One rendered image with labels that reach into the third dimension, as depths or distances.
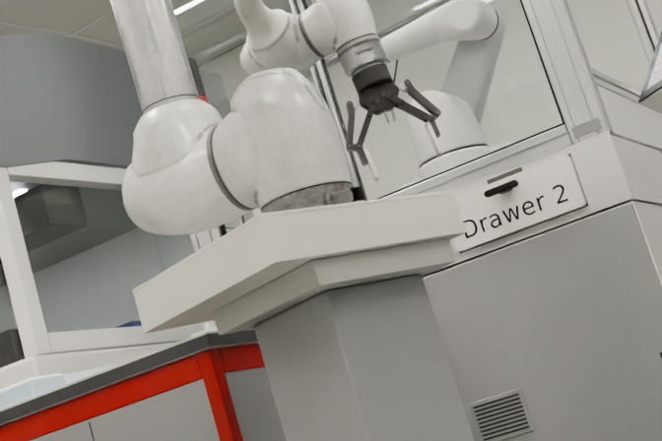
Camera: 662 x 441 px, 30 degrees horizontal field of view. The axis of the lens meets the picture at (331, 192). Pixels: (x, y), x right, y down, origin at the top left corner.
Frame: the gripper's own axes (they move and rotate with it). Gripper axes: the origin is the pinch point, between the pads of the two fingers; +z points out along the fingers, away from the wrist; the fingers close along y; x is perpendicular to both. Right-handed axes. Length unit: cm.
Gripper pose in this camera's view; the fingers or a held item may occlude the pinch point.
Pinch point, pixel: (407, 162)
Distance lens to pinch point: 244.7
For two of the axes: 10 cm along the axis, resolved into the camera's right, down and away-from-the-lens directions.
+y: 9.3, -3.6, 1.2
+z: 3.7, 9.1, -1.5
